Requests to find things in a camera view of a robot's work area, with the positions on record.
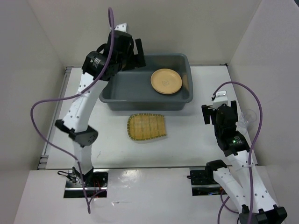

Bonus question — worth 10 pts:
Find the grey plastic bin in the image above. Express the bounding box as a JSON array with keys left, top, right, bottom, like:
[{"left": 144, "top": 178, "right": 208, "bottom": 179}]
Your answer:
[{"left": 99, "top": 53, "right": 193, "bottom": 111}]

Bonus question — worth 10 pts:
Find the woven bamboo tray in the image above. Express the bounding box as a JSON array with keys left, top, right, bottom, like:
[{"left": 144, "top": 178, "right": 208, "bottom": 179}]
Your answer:
[{"left": 127, "top": 113, "right": 167, "bottom": 141}]

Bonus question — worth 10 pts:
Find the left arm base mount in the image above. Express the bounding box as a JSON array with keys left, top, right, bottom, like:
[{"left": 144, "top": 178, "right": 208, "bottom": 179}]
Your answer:
[{"left": 57, "top": 169, "right": 108, "bottom": 198}]

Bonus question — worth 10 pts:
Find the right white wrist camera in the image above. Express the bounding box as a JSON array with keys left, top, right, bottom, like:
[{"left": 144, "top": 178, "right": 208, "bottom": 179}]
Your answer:
[{"left": 211, "top": 91, "right": 228, "bottom": 110}]

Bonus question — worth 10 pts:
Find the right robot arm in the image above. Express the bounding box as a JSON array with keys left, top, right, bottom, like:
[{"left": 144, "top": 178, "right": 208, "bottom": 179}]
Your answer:
[{"left": 201, "top": 101, "right": 287, "bottom": 224}]

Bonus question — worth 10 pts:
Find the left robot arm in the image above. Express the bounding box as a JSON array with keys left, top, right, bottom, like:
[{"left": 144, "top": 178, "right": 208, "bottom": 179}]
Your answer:
[{"left": 55, "top": 31, "right": 146, "bottom": 187}]

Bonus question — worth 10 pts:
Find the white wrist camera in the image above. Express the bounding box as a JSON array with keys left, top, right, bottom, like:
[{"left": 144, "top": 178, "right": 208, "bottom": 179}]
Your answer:
[
  {"left": 211, "top": 91, "right": 228, "bottom": 110},
  {"left": 114, "top": 23, "right": 129, "bottom": 35}
]

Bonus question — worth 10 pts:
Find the tan plate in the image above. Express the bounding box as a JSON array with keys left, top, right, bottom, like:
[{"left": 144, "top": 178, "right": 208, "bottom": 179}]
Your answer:
[{"left": 150, "top": 69, "right": 183, "bottom": 95}]

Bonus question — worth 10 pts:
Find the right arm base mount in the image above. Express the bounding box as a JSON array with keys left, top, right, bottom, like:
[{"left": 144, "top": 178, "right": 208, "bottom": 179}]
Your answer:
[{"left": 187, "top": 163, "right": 224, "bottom": 196}]

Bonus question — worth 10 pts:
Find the clear plastic cup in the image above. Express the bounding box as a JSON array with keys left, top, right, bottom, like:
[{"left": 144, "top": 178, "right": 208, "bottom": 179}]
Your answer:
[{"left": 236, "top": 109, "right": 257, "bottom": 135}]

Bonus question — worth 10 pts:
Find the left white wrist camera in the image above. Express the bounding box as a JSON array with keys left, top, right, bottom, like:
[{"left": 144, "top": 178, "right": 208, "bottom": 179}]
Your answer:
[{"left": 114, "top": 23, "right": 129, "bottom": 35}]

